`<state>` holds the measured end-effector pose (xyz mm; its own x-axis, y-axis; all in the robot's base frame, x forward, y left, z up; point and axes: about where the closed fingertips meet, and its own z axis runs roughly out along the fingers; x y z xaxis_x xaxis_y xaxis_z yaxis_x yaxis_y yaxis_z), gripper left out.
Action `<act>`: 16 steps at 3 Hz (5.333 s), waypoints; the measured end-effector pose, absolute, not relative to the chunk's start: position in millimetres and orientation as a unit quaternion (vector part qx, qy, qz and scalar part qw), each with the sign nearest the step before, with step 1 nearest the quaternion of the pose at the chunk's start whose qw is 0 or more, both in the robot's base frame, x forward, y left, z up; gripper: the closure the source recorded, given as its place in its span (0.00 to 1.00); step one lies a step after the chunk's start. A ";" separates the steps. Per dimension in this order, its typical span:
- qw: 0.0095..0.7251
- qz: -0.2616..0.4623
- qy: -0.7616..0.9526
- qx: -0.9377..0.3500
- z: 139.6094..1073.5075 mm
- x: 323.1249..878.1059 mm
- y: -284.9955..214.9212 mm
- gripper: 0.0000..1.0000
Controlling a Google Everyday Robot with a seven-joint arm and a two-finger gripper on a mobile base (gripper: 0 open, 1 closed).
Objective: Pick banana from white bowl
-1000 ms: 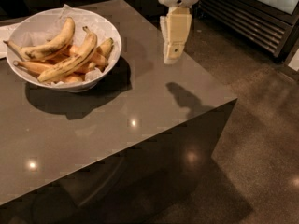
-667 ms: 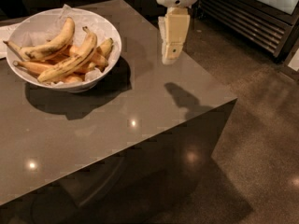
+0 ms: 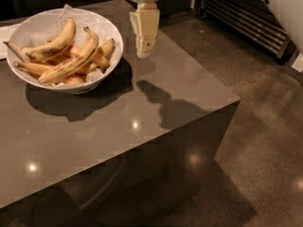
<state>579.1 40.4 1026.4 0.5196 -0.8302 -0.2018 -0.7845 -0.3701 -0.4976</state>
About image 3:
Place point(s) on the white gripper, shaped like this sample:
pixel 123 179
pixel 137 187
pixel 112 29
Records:
pixel 145 20

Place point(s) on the long spotted yellow banana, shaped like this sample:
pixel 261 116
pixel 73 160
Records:
pixel 75 63

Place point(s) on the small right yellow banana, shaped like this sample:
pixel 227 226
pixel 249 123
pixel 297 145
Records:
pixel 107 48

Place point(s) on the orange banana centre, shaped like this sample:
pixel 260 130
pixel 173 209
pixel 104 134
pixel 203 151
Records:
pixel 100 60

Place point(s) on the orange banana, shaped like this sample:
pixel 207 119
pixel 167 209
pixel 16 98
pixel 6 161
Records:
pixel 35 69
pixel 100 60

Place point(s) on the white ceramic bowl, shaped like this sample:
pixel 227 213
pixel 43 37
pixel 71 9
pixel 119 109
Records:
pixel 47 25

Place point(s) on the top left yellow banana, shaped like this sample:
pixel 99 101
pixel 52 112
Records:
pixel 49 50

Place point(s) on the orange banana lower left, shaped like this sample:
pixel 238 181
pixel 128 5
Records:
pixel 35 69

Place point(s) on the black metal grille appliance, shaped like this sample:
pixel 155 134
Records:
pixel 254 20

